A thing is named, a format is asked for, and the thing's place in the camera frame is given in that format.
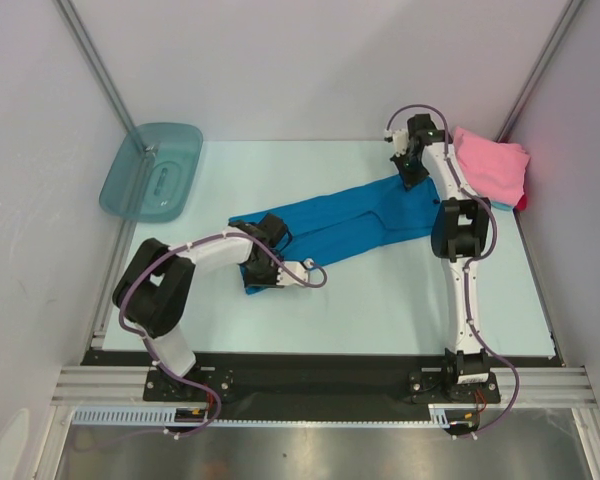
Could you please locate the pink folded t-shirt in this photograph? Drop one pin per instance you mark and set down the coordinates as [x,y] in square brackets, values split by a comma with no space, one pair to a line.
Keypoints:
[494,170]

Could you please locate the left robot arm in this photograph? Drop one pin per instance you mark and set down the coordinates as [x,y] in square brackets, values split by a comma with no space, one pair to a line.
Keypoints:
[154,288]

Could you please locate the light blue folded t-shirt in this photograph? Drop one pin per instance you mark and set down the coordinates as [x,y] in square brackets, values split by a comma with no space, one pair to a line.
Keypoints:
[501,206]

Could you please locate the white slotted cable duct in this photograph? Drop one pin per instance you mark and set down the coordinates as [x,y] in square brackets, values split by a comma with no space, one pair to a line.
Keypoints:
[189,417]

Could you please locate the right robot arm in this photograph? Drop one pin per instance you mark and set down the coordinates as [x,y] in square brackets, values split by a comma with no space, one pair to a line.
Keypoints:
[458,237]

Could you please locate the left aluminium frame post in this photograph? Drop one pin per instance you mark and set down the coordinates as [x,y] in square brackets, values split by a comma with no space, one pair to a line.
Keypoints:
[90,53]

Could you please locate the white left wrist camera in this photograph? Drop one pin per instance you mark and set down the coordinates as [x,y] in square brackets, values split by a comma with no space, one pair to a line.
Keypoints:
[294,273]

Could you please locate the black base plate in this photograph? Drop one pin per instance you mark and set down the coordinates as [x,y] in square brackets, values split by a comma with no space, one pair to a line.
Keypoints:
[310,387]

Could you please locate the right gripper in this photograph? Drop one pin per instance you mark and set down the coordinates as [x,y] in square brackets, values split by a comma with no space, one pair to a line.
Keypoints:
[411,171]

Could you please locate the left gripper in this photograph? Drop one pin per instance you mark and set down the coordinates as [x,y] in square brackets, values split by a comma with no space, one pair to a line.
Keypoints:
[249,281]

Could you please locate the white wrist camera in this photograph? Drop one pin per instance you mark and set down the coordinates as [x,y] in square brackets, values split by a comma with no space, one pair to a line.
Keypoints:
[294,273]
[399,139]

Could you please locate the teal translucent plastic bin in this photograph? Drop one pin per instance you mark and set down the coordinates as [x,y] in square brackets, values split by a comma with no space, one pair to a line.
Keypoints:
[151,176]

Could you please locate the right aluminium frame post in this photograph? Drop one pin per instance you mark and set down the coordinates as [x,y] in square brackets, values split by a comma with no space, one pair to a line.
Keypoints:
[567,18]

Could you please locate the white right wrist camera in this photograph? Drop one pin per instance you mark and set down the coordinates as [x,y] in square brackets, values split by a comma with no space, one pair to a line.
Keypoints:
[399,139]

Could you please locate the aluminium frame post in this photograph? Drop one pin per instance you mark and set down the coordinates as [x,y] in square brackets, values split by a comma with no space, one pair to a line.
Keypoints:
[567,18]
[90,53]

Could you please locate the aluminium front rail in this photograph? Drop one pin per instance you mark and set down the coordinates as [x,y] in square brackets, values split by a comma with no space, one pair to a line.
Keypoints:
[100,385]

